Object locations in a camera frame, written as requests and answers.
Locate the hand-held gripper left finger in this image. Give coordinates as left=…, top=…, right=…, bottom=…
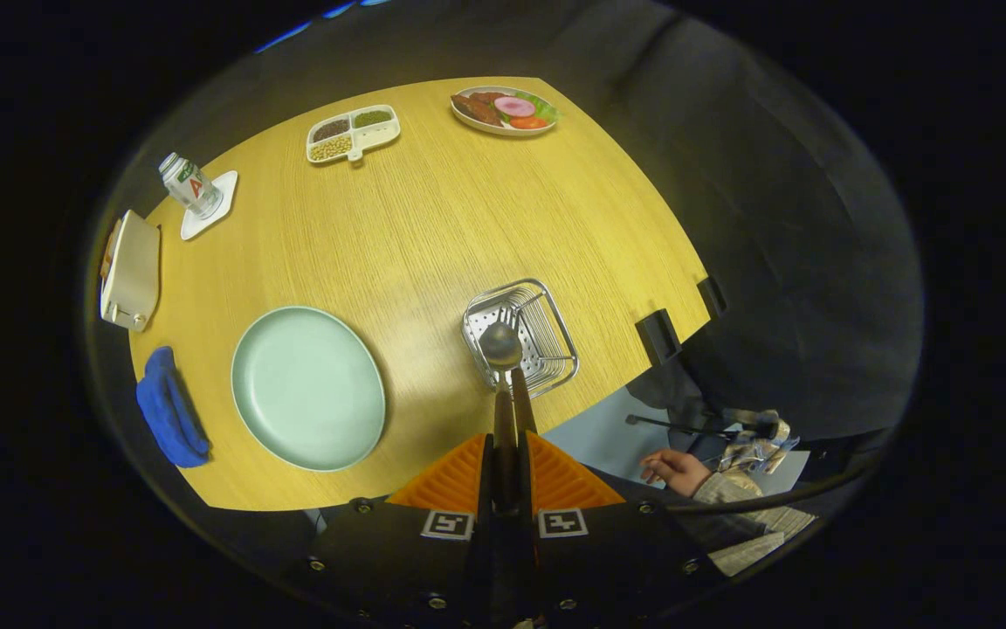
left=307, top=432, right=505, bottom=629

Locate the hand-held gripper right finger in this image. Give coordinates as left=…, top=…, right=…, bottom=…
left=504, top=430, right=727, bottom=629

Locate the metal fork with dark handle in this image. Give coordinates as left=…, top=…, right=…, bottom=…
left=510, top=367, right=539, bottom=438

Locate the metal spoon with dark handle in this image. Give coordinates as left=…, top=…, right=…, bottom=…
left=479, top=321, right=523, bottom=516

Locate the thin black rod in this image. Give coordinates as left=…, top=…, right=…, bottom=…
left=625, top=414, right=757, bottom=439

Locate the green ceramic plate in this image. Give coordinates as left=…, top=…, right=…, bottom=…
left=231, top=306, right=387, bottom=473

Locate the black table clamp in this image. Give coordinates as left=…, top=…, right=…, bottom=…
left=697, top=276, right=728, bottom=318
left=635, top=309, right=683, bottom=366

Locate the blue folded towel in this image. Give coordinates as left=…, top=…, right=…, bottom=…
left=136, top=346, right=211, bottom=468

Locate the white toaster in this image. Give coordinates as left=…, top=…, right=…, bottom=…
left=100, top=210, right=162, bottom=333

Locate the white square coaster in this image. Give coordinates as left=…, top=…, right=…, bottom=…
left=180, top=170, right=239, bottom=241

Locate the white divided tray of beans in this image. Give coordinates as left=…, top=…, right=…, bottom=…
left=307, top=104, right=402, bottom=165

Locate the plate of toy food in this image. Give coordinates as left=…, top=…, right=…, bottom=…
left=450, top=86, right=563, bottom=137

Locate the metal wire basket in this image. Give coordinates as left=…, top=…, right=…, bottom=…
left=462, top=278, right=580, bottom=400

